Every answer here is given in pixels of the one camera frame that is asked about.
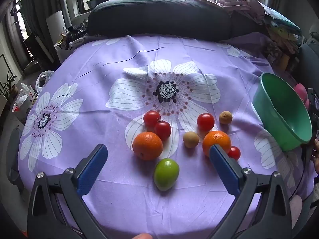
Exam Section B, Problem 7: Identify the red tomato with stem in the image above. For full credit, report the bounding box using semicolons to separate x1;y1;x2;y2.
154;121;172;141

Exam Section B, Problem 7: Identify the yellow jar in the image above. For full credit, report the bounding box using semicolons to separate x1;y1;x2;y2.
279;53;291;70

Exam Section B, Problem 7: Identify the orange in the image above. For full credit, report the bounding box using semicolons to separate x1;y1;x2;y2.
132;132;163;161
202;130;232;157

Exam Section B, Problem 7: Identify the small red cherry tomato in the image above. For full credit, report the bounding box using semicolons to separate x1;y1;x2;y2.
227;146;241;160

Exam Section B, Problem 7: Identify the dark grey sofa backrest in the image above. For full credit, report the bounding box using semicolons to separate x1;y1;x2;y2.
87;0;267;43

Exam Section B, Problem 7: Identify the brown longan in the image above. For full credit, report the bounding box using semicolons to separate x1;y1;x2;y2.
183;131;200;149
219;111;233;125

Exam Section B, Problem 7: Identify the potted houseplant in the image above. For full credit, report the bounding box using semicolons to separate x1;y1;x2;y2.
1;72;19;100

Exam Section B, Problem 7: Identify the teal folded cloth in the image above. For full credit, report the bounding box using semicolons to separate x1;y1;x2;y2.
264;5;302;36

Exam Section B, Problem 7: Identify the pink toy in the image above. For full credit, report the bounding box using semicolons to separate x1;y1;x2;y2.
294;83;309;110

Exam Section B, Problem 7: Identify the bag of dark clothes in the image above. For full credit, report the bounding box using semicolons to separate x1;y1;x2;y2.
55;22;88;55

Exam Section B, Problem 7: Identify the green plastic bowl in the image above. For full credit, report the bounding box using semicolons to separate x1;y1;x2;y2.
252;73;313;152

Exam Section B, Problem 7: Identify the grey armchair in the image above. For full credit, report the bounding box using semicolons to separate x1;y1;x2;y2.
298;25;319;85

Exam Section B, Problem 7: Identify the white board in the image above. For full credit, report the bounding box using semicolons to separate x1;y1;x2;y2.
46;10;70;45

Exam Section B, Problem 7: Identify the person's right hand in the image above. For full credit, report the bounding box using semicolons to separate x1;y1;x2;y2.
314;138;319;173

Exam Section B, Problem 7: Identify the purple floral bedsheet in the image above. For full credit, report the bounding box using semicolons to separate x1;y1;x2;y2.
17;34;314;239

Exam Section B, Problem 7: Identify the white and red bag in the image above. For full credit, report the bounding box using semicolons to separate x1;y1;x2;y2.
11;83;39;112

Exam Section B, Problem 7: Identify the pile of pinkish clothes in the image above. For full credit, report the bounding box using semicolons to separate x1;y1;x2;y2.
183;0;266;25

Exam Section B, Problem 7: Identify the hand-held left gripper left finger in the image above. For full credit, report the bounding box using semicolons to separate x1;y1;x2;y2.
27;144;110;239

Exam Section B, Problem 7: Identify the white plastic bag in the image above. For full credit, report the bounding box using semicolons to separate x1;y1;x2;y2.
35;70;55;94

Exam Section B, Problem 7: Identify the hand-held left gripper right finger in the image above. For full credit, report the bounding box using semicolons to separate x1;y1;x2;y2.
207;144;292;239

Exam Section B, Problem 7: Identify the round red tomato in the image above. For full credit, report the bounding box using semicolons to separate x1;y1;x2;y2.
143;110;161;127
197;113;215;131

